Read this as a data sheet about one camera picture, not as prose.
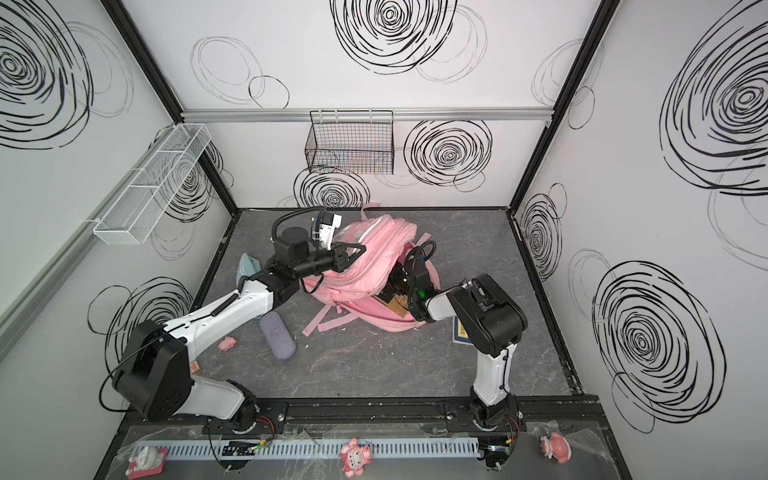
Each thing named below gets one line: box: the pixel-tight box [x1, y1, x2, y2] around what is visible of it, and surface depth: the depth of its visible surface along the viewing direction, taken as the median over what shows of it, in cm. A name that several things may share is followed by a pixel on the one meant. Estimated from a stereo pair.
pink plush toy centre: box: [340, 437, 373, 478], surface depth 67 cm
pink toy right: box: [540, 432, 572, 464], surface depth 69 cm
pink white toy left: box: [125, 446, 167, 480], surface depth 64 cm
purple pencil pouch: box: [259, 311, 297, 360], surface depth 86 cm
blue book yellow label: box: [452, 316, 474, 346], surface depth 88 cm
